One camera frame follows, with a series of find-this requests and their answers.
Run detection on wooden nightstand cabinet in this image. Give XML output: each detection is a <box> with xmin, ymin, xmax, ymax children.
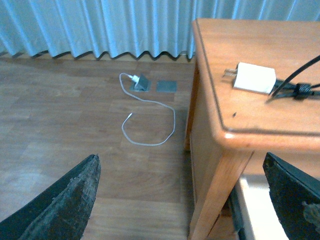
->
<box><xmin>185</xmin><ymin>18</ymin><xmax>320</xmax><ymax>240</ymax></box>

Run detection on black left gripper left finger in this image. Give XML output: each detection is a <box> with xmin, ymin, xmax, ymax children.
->
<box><xmin>0</xmin><ymin>154</ymin><xmax>101</xmax><ymax>240</ymax></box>

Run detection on white charger adapter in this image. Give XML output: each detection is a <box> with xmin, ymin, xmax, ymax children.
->
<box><xmin>223</xmin><ymin>62</ymin><xmax>277</xmax><ymax>95</ymax></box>

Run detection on open metal floor socket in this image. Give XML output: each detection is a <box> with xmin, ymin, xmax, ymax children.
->
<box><xmin>129</xmin><ymin>74</ymin><xmax>151</xmax><ymax>92</ymax></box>

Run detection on wooden drawer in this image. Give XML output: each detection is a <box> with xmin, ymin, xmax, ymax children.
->
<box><xmin>230</xmin><ymin>174</ymin><xmax>288</xmax><ymax>240</ymax></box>

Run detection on black charger cable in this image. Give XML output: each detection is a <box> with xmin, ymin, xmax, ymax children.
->
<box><xmin>265</xmin><ymin>54</ymin><xmax>320</xmax><ymax>104</ymax></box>

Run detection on white floor cable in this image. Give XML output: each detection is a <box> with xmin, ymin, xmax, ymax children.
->
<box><xmin>118</xmin><ymin>72</ymin><xmax>176</xmax><ymax>147</ymax></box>

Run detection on white floor charger plug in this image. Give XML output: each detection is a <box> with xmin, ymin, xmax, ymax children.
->
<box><xmin>128</xmin><ymin>75</ymin><xmax>140</xmax><ymax>84</ymax></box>

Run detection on pale green curtain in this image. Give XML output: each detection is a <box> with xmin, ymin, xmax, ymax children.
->
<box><xmin>0</xmin><ymin>0</ymin><xmax>320</xmax><ymax>58</ymax></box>

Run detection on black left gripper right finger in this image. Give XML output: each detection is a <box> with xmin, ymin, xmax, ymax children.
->
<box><xmin>262</xmin><ymin>152</ymin><xmax>320</xmax><ymax>240</ymax></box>

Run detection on closed metal floor socket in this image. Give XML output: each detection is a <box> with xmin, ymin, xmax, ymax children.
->
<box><xmin>156</xmin><ymin>80</ymin><xmax>177</xmax><ymax>93</ymax></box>

